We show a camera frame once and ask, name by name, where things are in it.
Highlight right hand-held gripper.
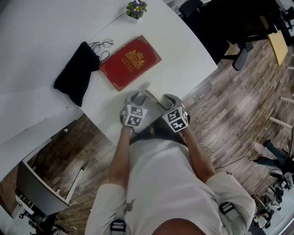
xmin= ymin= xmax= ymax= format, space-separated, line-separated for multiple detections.
xmin=156 ymin=93 xmax=190 ymax=134

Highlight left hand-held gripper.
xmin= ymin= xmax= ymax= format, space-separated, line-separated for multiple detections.
xmin=119 ymin=90 xmax=149 ymax=128

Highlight white rectangular case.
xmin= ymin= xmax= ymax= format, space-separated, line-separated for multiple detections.
xmin=138 ymin=82 xmax=170 ymax=108

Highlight person's left forearm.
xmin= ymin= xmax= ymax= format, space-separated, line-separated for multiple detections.
xmin=107 ymin=126 xmax=132 ymax=185

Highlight person's right forearm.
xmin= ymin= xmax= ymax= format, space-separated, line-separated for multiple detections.
xmin=181 ymin=127 xmax=217 ymax=182

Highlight person's dark trouser legs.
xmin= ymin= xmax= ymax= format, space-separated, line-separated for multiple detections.
xmin=129 ymin=117 xmax=187 ymax=146

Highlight red hardcover book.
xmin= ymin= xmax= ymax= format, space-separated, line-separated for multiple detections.
xmin=99 ymin=34 xmax=163 ymax=93

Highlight white table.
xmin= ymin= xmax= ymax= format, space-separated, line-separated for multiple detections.
xmin=80 ymin=0 xmax=219 ymax=145

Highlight black cloth pouch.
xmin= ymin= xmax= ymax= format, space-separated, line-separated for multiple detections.
xmin=53 ymin=41 xmax=102 ymax=107

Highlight person's white shirt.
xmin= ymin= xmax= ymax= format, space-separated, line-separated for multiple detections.
xmin=85 ymin=138 xmax=256 ymax=235

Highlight black mesh office chair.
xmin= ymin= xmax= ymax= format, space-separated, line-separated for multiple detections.
xmin=177 ymin=0 xmax=282 ymax=72

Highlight small potted plant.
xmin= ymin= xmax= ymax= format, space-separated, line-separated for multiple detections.
xmin=125 ymin=0 xmax=148 ymax=23

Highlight white-legged desk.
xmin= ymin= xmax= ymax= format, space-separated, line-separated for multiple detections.
xmin=269 ymin=92 xmax=294 ymax=129

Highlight yellow desk with black base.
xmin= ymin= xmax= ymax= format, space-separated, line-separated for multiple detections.
xmin=266 ymin=29 xmax=289 ymax=66

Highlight white shelf unit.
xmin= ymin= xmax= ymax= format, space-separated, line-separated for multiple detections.
xmin=11 ymin=188 xmax=49 ymax=221

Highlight white floor cable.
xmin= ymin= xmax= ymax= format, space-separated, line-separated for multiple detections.
xmin=198 ymin=142 xmax=213 ymax=159

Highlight thin wire-frame eyeglasses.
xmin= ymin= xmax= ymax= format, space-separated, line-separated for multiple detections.
xmin=87 ymin=38 xmax=115 ymax=62

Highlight black floor cable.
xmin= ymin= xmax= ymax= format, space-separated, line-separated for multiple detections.
xmin=214 ymin=155 xmax=260 ymax=171

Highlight grey harness strap with buckle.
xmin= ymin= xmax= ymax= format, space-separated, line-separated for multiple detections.
xmin=109 ymin=206 xmax=127 ymax=233
xmin=212 ymin=195 xmax=240 ymax=222

